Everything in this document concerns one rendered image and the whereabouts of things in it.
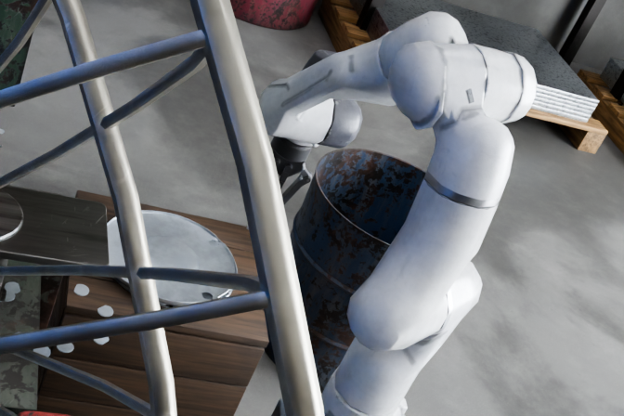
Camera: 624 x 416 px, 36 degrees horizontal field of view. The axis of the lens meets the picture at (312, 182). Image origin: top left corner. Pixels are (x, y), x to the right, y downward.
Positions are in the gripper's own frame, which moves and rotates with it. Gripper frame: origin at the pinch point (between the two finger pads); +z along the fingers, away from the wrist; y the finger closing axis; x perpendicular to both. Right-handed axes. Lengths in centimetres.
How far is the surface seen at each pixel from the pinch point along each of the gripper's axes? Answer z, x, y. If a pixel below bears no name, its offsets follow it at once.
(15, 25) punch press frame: -64, -78, -35
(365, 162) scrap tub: 11, 55, 24
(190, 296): 15.8, -12.7, -5.6
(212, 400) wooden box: 34.9, -17.8, 7.3
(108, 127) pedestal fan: -102, -143, -16
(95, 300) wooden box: 18.0, -21.5, -22.1
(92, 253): -27, -61, -22
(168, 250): 16.2, -1.6, -13.2
